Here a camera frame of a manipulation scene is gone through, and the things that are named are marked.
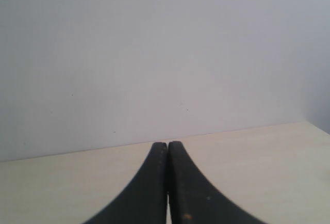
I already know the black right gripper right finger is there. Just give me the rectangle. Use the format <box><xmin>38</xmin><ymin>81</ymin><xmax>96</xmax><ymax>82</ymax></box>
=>
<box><xmin>168</xmin><ymin>141</ymin><xmax>263</xmax><ymax>224</ymax></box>

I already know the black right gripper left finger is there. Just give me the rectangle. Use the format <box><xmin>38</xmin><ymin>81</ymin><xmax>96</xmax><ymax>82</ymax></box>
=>
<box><xmin>86</xmin><ymin>142</ymin><xmax>168</xmax><ymax>224</ymax></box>

